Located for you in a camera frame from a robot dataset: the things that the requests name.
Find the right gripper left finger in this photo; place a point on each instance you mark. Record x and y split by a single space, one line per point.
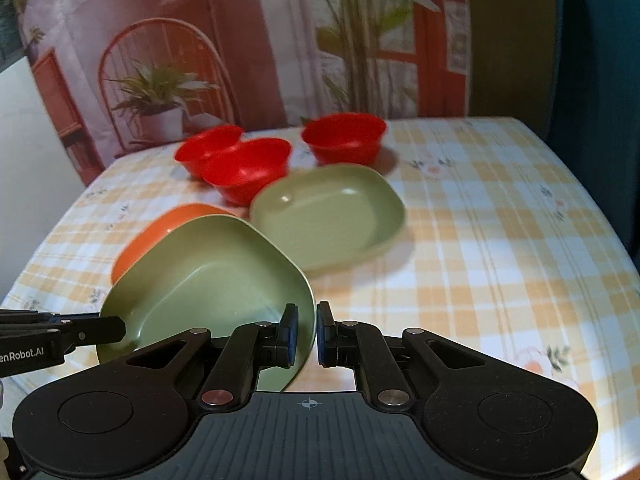
250 349

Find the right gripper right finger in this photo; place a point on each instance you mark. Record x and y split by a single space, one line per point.
363 349

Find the green plate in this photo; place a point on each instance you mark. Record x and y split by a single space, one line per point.
215 272
330 217

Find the white marble panel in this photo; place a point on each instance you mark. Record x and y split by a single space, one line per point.
38 181

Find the orange plate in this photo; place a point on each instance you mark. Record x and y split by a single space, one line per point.
156 231

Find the red bowl middle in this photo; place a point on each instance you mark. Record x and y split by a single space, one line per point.
239 175

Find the red bowl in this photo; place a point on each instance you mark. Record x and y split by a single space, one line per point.
197 150
239 175
345 138

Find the checkered tablecloth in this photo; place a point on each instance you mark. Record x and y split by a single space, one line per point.
505 252

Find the red bowl left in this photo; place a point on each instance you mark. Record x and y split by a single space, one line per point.
197 150

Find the red bowl right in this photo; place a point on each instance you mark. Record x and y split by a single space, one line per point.
345 138

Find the printed room backdrop cloth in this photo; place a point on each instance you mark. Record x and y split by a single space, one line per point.
121 76

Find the teal curtain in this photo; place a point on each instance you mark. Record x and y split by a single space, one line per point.
595 116

